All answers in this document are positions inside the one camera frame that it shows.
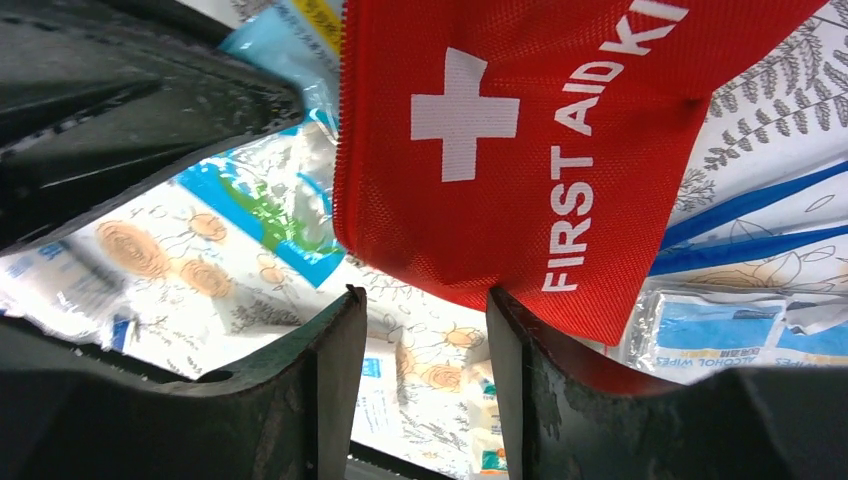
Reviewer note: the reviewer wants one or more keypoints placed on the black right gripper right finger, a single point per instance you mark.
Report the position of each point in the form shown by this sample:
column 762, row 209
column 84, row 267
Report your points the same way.
column 568, row 412

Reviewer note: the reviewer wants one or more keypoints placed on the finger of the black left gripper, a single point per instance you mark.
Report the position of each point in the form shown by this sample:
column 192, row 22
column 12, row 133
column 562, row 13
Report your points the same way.
column 103, row 100

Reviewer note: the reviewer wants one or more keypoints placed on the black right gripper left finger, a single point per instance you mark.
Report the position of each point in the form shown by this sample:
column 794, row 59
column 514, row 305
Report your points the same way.
column 283, row 412

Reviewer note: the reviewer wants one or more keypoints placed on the blue cotton swab packet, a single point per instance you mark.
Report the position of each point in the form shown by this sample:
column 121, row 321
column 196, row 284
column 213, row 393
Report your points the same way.
column 278, row 188

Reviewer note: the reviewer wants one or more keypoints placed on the red first aid pouch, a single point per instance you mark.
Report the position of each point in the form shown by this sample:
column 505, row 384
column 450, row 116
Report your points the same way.
column 534, row 146

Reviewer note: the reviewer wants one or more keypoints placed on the blue white gauze packet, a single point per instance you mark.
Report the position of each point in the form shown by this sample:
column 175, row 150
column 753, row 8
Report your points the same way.
column 70, row 296

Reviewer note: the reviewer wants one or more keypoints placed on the floral table mat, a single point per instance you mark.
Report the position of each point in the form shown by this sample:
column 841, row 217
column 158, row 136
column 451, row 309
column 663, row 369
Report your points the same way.
column 207, row 294

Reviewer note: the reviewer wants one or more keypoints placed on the blue tweezers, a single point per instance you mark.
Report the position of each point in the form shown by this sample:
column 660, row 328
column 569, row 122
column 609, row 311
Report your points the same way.
column 806, row 214

